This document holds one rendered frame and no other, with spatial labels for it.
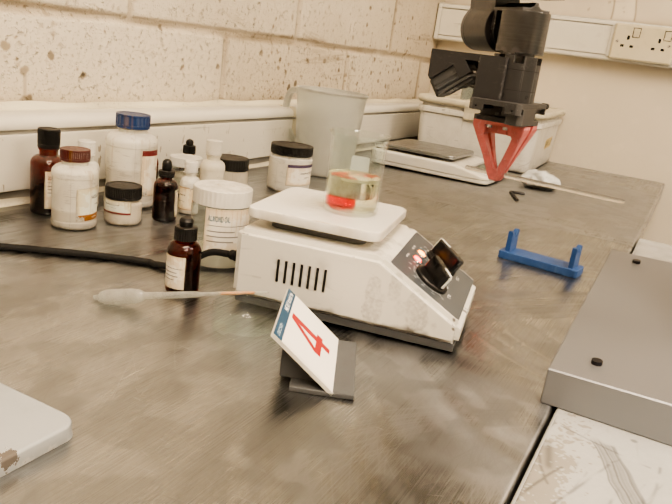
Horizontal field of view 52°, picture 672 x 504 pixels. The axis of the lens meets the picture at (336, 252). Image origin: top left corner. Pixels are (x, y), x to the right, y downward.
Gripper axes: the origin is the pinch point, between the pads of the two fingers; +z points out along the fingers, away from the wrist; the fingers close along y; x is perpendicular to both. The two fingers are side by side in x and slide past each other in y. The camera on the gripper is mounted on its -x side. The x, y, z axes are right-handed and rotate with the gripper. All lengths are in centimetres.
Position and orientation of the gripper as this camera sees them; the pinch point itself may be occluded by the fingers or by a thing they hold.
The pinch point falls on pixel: (495, 173)
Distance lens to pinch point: 90.5
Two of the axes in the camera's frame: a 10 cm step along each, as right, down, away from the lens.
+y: -5.5, 1.7, -8.2
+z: -1.2, 9.5, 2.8
